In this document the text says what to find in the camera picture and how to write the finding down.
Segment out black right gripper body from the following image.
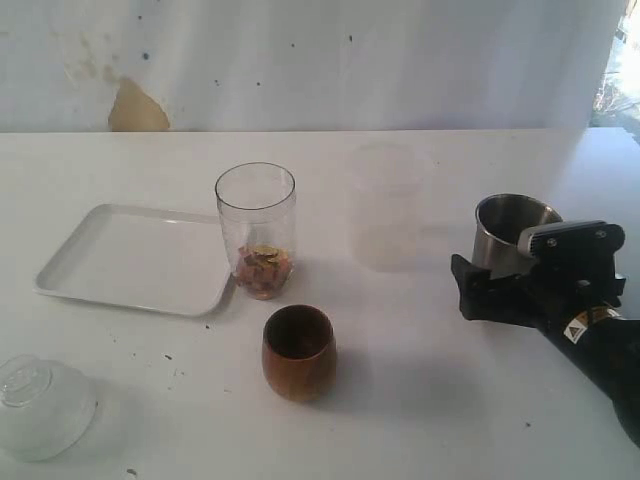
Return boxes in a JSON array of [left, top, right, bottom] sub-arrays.
[[489, 258, 627, 330]]

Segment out stainless steel cup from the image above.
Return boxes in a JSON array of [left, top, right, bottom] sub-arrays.
[[471, 193, 563, 279]]

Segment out brown wooden cup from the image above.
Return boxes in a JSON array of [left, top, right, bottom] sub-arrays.
[[262, 304, 337, 403]]

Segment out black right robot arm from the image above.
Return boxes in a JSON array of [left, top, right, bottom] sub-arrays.
[[450, 254, 639, 444]]

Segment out brown chunks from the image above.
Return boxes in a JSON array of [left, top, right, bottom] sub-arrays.
[[234, 245, 294, 300]]

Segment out clear plastic tumbler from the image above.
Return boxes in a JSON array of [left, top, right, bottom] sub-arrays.
[[214, 162, 296, 282]]

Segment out clear dome lid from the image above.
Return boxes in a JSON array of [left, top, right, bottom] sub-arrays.
[[1, 355, 97, 462]]

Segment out white rectangular plastic tray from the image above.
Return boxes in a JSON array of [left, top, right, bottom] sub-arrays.
[[34, 204, 230, 317]]

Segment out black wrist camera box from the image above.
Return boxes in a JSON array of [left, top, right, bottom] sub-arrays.
[[517, 220, 626, 260]]

